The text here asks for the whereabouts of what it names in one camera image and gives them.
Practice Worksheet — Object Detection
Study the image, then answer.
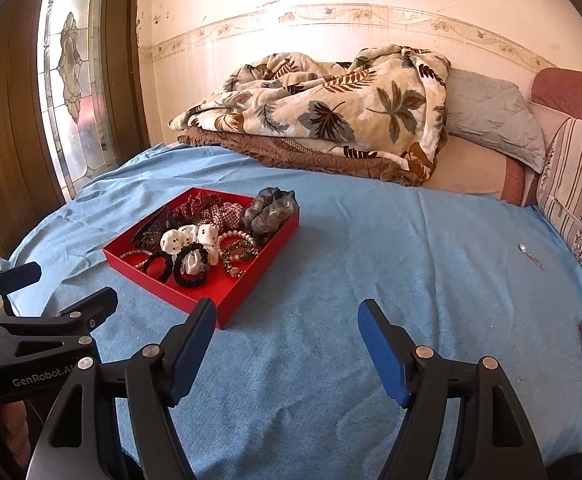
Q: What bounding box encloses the red jewelry box tray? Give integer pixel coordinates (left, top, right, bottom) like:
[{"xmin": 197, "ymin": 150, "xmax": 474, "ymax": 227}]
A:
[{"xmin": 103, "ymin": 188, "xmax": 300, "ymax": 328}]

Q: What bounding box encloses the floral leaf print blanket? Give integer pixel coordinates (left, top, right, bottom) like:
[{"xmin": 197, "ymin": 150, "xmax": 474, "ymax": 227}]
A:
[{"xmin": 169, "ymin": 44, "xmax": 451, "ymax": 185}]

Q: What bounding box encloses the stained glass door panel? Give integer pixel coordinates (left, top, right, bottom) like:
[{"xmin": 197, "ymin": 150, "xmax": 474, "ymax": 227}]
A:
[{"xmin": 37, "ymin": 0, "xmax": 117, "ymax": 202}]

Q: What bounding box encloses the black hair tie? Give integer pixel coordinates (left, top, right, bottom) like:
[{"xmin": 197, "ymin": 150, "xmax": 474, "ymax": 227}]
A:
[{"xmin": 143, "ymin": 250, "xmax": 175, "ymax": 283}]

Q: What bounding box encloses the black feather hair clip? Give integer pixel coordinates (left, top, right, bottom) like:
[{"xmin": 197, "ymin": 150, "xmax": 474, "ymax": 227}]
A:
[{"xmin": 131, "ymin": 206, "xmax": 174, "ymax": 252}]

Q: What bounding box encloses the dark red dotted scrunchie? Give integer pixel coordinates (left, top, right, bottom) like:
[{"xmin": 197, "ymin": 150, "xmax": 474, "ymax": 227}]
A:
[{"xmin": 168, "ymin": 191, "xmax": 221, "ymax": 229}]

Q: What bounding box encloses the white pearl bracelet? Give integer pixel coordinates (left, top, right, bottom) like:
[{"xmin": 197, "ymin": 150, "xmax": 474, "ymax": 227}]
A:
[{"xmin": 216, "ymin": 228, "xmax": 258, "ymax": 256}]

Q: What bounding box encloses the grey pillow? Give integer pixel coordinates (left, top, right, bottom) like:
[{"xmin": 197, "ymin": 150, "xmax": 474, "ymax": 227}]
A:
[{"xmin": 446, "ymin": 68, "xmax": 547, "ymax": 174}]

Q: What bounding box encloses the black white scrunchie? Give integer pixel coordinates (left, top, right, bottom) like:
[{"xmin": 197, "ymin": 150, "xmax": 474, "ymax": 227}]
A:
[{"xmin": 172, "ymin": 242, "xmax": 208, "ymax": 288}]

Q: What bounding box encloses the red white plaid scrunchie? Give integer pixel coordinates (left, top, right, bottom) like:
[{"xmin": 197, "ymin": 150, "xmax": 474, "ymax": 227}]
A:
[{"xmin": 204, "ymin": 202, "xmax": 244, "ymax": 233}]

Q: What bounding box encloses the beige bead bracelet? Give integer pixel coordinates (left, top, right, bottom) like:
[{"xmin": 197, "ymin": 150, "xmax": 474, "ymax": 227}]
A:
[{"xmin": 118, "ymin": 248, "xmax": 154, "ymax": 270}]

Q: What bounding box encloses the light blue bed sheet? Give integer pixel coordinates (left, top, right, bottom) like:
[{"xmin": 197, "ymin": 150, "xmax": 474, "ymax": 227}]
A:
[{"xmin": 2, "ymin": 145, "xmax": 582, "ymax": 479}]

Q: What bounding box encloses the white dotted scrunchie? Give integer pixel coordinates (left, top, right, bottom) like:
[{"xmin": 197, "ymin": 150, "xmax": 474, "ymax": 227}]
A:
[{"xmin": 160, "ymin": 223, "xmax": 219, "ymax": 266}]

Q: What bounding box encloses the person left hand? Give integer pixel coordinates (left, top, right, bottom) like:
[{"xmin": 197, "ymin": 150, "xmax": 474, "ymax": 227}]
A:
[{"xmin": 0, "ymin": 401, "xmax": 30, "ymax": 467}]

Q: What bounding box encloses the gold bead bracelet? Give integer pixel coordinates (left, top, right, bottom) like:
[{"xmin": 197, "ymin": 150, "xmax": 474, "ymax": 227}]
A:
[{"xmin": 220, "ymin": 238, "xmax": 261, "ymax": 279}]

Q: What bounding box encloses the grey sheer scrunchie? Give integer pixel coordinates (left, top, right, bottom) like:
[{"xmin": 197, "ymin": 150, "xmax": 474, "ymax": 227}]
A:
[{"xmin": 240, "ymin": 188, "xmax": 300, "ymax": 246}]

